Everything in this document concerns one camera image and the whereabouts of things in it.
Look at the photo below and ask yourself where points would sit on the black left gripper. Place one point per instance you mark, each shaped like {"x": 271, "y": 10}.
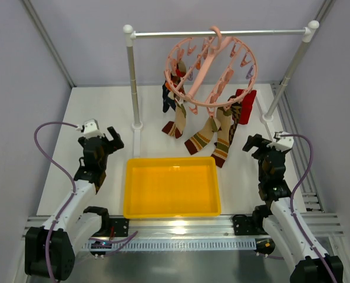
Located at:
{"x": 105, "y": 142}

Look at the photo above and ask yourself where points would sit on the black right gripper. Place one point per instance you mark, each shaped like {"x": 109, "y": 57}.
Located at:
{"x": 260, "y": 148}

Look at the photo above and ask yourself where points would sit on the beige striped sock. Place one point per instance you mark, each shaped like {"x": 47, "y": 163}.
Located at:
{"x": 221, "y": 150}
{"x": 202, "y": 138}
{"x": 175, "y": 128}

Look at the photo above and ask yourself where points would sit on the navy blue sock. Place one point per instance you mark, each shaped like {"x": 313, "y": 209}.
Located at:
{"x": 167, "y": 101}

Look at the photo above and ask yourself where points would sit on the pink round clip hanger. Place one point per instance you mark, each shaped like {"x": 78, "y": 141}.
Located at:
{"x": 212, "y": 47}

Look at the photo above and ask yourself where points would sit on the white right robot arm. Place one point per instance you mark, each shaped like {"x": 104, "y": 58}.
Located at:
{"x": 306, "y": 258}

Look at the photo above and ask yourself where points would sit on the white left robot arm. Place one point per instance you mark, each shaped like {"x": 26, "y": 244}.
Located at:
{"x": 51, "y": 248}

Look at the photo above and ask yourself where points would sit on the red sock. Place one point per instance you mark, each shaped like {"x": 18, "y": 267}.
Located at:
{"x": 247, "y": 105}

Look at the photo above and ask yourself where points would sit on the yellow plastic tray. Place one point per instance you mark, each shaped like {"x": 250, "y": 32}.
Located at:
{"x": 171, "y": 187}

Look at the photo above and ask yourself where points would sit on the orange brown argyle sock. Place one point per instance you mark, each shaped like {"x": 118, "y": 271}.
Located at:
{"x": 181, "y": 71}

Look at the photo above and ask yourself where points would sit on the white metal drying rack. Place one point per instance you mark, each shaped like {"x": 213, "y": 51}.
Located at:
{"x": 236, "y": 85}

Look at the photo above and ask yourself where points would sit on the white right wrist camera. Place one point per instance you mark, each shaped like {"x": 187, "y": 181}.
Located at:
{"x": 283, "y": 141}

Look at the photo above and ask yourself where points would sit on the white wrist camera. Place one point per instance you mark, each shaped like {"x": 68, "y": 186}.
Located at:
{"x": 89, "y": 129}
{"x": 283, "y": 141}

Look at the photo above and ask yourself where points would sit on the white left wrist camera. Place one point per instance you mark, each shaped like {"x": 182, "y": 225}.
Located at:
{"x": 89, "y": 129}

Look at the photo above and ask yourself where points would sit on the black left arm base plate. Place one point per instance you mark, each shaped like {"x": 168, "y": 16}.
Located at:
{"x": 117, "y": 227}

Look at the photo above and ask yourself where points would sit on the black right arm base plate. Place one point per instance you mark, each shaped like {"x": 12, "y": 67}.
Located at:
{"x": 243, "y": 225}

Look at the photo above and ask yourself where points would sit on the white slotted cable duct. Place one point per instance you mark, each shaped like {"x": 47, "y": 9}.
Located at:
{"x": 218, "y": 244}

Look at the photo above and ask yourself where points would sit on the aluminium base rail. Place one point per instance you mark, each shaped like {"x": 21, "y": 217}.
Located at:
{"x": 321, "y": 225}

